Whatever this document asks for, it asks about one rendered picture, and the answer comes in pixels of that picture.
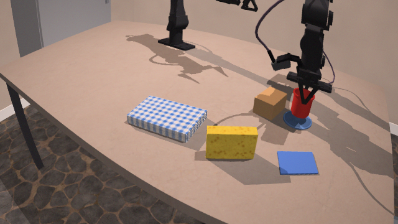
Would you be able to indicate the blue and white checkered towel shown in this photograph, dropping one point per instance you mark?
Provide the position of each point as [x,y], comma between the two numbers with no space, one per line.
[169,118]

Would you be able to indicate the red cup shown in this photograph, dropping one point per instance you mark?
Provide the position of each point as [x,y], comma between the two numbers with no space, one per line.
[298,109]

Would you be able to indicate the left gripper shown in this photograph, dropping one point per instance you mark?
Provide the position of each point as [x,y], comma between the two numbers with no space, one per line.
[306,66]

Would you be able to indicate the blue flat rectangular slab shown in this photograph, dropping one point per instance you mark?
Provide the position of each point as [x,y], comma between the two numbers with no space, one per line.
[295,163]

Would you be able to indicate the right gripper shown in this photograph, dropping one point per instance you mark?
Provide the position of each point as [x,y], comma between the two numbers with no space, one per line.
[244,6]

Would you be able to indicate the blue round coaster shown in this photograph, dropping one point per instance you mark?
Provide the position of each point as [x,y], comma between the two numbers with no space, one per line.
[295,122]

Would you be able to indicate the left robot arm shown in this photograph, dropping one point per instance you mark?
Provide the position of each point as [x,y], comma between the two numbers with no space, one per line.
[315,15]

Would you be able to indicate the yellow sponge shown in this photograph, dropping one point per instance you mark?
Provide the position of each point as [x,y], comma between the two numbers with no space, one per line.
[231,142]

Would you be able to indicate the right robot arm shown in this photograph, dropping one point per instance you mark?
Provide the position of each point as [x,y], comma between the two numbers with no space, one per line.
[178,21]

